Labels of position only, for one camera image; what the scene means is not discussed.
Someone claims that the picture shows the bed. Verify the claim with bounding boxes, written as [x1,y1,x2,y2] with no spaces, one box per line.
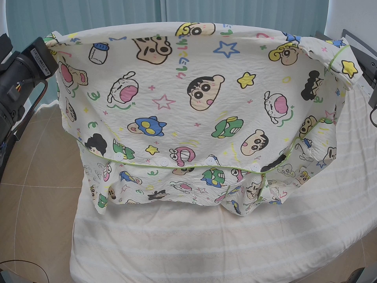
[69,83,377,283]

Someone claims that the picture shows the blue-green curtain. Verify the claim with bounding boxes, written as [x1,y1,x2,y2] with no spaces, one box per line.
[160,0,329,34]
[6,0,162,114]

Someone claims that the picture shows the white printed pyjama top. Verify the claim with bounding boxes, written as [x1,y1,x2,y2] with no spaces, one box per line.
[43,21,360,217]

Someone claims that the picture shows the black cable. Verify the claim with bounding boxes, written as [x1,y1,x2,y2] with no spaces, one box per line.
[0,258,49,283]

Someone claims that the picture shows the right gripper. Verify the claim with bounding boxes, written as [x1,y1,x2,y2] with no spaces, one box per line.
[342,29,377,91]

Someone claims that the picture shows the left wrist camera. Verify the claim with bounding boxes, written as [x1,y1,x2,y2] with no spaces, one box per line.
[0,34,14,70]

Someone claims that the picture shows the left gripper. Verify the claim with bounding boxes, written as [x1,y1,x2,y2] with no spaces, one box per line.
[0,36,59,102]

